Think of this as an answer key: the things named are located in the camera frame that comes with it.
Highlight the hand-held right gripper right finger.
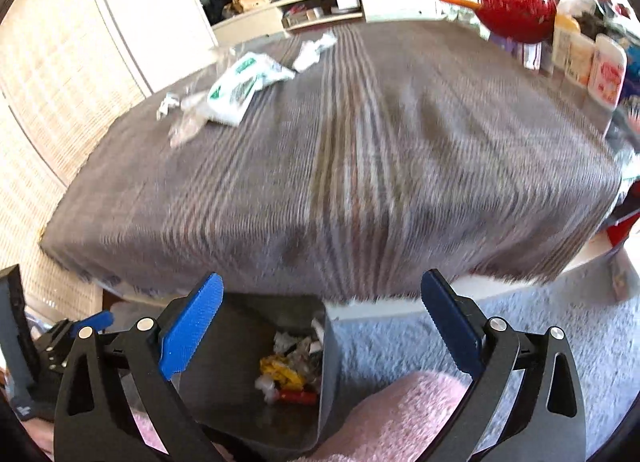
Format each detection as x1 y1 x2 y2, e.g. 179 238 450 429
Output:
420 269 587 462

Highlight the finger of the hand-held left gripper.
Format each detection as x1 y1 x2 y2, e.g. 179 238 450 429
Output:
70 311 115 338

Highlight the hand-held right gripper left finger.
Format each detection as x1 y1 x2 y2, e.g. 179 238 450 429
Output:
54 272 224 462

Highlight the dark grey trash bin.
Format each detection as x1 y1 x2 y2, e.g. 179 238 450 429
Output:
167 291 343 449

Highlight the yellow paper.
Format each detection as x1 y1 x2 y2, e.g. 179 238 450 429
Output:
260 354 307 389

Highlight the small red container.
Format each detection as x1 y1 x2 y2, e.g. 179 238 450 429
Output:
276 388 319 406

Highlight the clear plastic wrap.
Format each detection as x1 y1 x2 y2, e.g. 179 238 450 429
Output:
170 87 217 148

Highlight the small white paper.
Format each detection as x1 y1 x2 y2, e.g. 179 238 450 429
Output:
156 92 181 119

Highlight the green white tissue pack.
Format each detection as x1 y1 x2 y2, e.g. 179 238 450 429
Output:
206 53 296 127

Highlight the dark grey panel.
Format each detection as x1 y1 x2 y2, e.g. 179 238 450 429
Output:
0 265 40 418

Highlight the grey plaid tablecloth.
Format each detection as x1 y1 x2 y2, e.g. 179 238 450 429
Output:
40 17 623 304

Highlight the bamboo folding screen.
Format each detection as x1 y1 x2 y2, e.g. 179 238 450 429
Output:
0 0 217 315

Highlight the white bottle cream label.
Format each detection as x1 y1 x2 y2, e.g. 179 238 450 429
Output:
565 35 598 88

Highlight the white bottle pink label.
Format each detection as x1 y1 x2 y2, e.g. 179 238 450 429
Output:
587 34 627 107

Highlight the yellow-capped white bottle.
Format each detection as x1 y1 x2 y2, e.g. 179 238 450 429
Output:
552 12 582 73

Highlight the red basket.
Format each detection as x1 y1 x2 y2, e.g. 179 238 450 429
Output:
475 0 558 46

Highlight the beige grey television cabinet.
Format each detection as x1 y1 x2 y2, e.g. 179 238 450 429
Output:
212 0 442 46

